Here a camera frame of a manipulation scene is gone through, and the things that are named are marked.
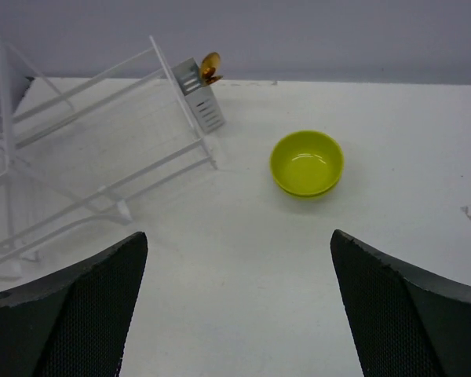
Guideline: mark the grey cutlery holder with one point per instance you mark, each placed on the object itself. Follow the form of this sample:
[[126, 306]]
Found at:
[[199, 96]]

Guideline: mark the white wire dish rack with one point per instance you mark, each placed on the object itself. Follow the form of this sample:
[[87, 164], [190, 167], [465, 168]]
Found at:
[[74, 151]]

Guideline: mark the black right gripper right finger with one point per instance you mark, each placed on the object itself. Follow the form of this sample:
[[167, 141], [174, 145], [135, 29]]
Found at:
[[405, 320]]

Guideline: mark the lime green bowl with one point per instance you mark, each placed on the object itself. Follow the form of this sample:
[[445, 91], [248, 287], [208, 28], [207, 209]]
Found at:
[[307, 160], [300, 194]]

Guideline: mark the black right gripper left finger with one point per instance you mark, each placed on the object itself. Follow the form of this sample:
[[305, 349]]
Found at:
[[75, 321]]

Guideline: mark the brown wooden spoon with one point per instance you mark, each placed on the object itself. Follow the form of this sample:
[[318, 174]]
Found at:
[[208, 69]]

